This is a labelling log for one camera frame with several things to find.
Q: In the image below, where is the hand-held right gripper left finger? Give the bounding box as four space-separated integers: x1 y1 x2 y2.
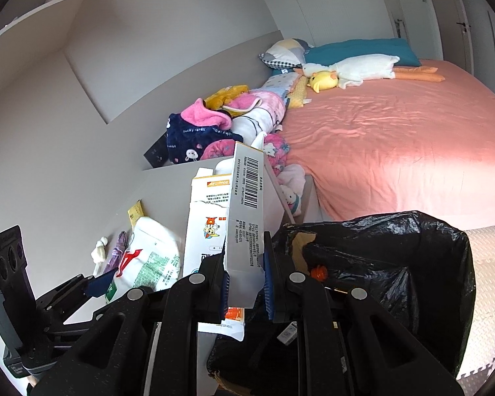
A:
31 251 232 396

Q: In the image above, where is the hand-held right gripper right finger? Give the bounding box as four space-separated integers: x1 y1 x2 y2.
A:
262 231 465 396

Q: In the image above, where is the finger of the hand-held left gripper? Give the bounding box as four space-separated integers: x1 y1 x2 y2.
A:
35 273 115 313
45 311 108 341

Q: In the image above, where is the white plastic drink bottle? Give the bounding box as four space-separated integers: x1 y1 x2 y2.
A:
104 215 183 304

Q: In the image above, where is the white cardboard carton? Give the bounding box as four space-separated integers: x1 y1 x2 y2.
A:
181 141 298 341

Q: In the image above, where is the black trash bag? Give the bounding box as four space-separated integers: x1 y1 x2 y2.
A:
206 210 477 396

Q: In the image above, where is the crumpled white tissue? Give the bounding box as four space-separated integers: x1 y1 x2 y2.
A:
91 236 110 276

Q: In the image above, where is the purple plastic wrapper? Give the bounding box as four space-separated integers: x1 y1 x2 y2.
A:
104 231 128 274

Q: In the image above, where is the small yellow packet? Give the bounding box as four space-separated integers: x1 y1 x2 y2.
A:
127 200 145 229

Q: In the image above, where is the white pink plush toy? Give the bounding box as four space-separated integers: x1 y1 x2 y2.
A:
276 164 307 217

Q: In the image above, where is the navy printed pajama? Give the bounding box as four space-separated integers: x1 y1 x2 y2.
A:
166 112 244 165

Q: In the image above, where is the pink white printed blanket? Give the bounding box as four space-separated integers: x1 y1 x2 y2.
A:
223 86 287 141

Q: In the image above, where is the pink fleece garment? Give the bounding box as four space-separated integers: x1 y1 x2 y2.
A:
181 98 234 129

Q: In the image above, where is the bed with pink sheet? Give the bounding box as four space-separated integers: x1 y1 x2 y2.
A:
280 58 495 232

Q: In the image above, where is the yellow dotted pillow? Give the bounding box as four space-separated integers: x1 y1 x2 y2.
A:
286 75 312 109

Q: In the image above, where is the yellow printed cloth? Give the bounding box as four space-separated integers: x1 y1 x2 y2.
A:
204 84 250 110

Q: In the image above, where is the white foam floor mat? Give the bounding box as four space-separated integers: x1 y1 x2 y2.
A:
456 225 495 380

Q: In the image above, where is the yellow duck plush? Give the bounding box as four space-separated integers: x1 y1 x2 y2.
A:
306 70 340 92

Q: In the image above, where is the patchwork pillow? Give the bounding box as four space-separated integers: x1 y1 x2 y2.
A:
259 38 314 69

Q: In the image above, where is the white goose plush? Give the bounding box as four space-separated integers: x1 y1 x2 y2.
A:
301 54 445 89

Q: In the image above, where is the teal pillow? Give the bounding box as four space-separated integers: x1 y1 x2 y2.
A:
272 38 422 76

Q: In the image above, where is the grey door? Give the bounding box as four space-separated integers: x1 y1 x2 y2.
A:
449 0 495 91

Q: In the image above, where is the dark wall socket panel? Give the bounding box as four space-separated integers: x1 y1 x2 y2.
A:
144 133 170 170

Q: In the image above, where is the white wall shelf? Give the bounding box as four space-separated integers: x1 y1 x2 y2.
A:
0 0 88 50

